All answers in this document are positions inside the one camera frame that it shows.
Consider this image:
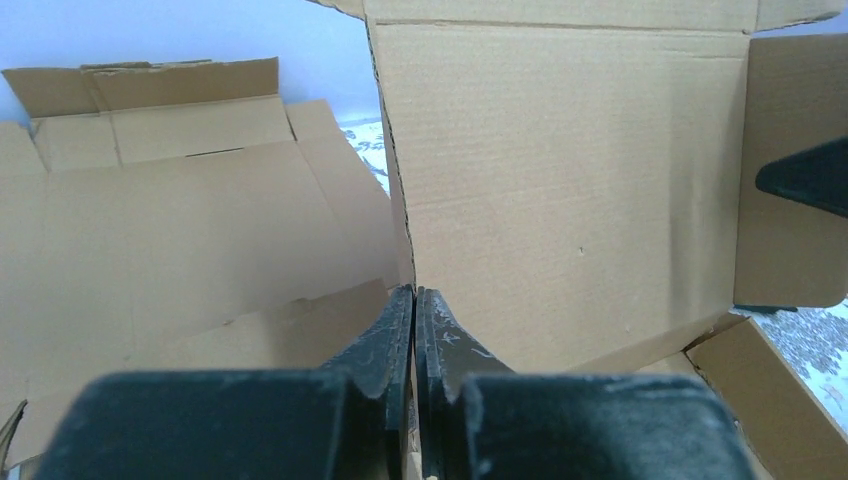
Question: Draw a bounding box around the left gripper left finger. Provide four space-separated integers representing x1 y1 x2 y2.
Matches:
36 285 415 480

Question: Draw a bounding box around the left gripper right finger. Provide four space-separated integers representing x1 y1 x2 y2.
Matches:
414 288 755 479

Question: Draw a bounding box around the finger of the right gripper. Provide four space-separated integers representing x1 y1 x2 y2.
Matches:
755 136 847 218

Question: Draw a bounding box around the cardboard box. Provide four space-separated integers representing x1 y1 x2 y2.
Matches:
331 1 847 479

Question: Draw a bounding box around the floral patterned table mat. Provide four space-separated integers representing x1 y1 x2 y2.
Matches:
342 121 847 430

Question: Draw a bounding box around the stack of flat cardboard sheets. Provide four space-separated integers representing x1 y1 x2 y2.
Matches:
1 57 399 467

